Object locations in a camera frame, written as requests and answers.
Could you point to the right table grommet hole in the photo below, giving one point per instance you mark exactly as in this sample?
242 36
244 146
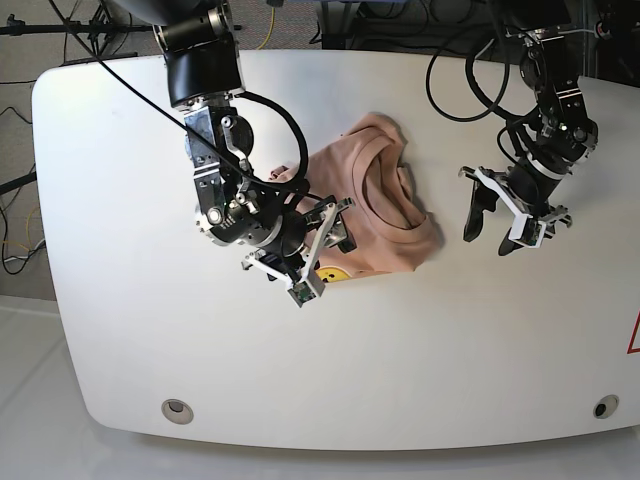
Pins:
606 406

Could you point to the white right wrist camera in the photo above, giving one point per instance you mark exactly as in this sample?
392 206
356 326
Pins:
306 290

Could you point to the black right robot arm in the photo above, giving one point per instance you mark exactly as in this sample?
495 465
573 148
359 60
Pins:
234 205

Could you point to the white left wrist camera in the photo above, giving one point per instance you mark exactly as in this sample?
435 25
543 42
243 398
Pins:
527 231

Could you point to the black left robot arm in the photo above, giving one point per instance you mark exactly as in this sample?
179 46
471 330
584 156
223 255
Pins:
547 141

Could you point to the table grommet hole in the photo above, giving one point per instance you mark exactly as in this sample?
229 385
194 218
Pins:
606 406
177 412

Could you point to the left table grommet hole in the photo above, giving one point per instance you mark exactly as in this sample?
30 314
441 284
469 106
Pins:
177 412

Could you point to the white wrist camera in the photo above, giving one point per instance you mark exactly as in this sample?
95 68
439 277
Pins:
527 231
306 290

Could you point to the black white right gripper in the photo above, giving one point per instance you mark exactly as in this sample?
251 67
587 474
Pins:
291 252

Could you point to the peach pink T-shirt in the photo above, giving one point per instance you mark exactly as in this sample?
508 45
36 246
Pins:
391 232

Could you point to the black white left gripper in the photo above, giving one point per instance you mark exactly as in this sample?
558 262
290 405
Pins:
524 188

